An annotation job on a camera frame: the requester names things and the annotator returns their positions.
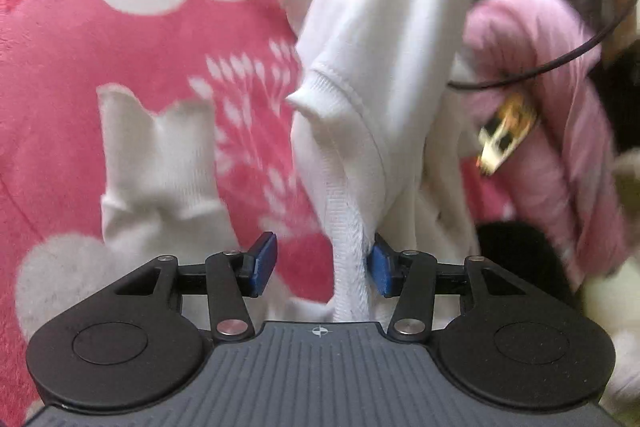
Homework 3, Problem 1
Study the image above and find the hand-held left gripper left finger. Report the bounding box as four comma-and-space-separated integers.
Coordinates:
115, 232, 278, 342

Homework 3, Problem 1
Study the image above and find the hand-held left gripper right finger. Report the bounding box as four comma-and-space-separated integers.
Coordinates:
366, 233, 528, 342

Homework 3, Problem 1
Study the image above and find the white knit shirt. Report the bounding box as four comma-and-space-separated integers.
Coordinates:
232, 0, 483, 325

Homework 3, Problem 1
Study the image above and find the person's right forearm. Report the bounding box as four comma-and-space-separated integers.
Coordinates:
460, 0, 631, 288

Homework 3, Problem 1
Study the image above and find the dark round object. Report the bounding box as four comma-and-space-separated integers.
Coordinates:
475, 222, 576, 303

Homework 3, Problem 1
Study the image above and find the gold black tag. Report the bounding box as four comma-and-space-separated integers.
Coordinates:
476, 94, 542, 178

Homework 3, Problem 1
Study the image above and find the person's cream fluffy garment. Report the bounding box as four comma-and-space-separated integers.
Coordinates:
577, 152, 640, 413

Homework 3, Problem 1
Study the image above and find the pink floral blanket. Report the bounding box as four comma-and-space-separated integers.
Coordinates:
0, 0, 521, 427

